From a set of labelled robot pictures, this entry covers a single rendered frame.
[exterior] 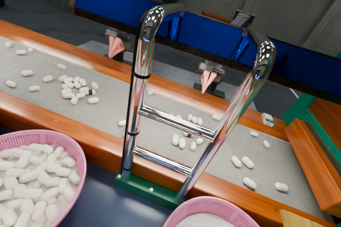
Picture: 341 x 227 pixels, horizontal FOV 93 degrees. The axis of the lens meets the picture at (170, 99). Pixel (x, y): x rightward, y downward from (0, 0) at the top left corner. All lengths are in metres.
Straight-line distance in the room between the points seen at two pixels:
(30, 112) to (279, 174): 0.78
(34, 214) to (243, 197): 0.46
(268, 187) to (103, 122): 0.54
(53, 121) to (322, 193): 0.74
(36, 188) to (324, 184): 0.69
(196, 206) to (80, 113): 0.44
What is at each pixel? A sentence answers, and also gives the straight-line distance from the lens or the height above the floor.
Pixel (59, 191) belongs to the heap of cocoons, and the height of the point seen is 0.74.
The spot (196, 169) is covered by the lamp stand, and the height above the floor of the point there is 0.87.
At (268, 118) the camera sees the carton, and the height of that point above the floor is 0.79.
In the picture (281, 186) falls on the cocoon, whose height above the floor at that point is 0.76.
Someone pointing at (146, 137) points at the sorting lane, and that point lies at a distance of 0.54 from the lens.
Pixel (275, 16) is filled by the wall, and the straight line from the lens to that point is 8.70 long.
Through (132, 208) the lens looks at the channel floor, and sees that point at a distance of 0.50.
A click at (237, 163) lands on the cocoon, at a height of 0.76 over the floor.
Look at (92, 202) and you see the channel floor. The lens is 0.51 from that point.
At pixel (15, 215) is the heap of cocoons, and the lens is 0.47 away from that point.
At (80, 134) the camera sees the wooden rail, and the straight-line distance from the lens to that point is 0.51.
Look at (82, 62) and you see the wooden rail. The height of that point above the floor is 0.75.
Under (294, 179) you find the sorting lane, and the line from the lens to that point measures 0.71.
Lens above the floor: 1.15
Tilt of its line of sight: 35 degrees down
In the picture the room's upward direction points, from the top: 17 degrees clockwise
